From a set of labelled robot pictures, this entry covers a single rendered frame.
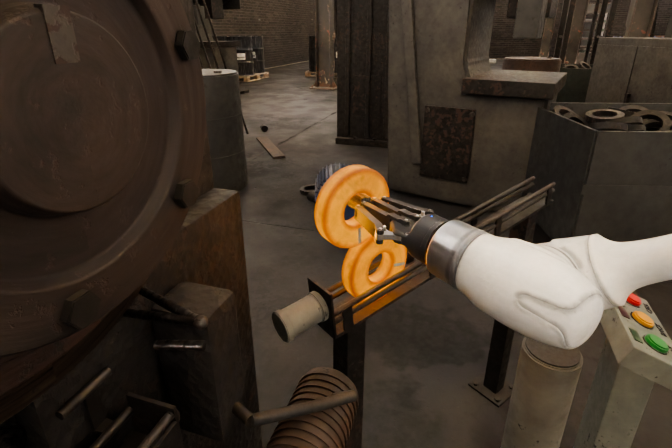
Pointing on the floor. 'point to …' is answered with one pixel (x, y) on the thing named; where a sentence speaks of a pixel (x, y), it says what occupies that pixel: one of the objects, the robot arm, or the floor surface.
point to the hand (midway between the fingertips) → (354, 198)
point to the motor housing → (318, 385)
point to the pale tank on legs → (595, 4)
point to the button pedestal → (623, 379)
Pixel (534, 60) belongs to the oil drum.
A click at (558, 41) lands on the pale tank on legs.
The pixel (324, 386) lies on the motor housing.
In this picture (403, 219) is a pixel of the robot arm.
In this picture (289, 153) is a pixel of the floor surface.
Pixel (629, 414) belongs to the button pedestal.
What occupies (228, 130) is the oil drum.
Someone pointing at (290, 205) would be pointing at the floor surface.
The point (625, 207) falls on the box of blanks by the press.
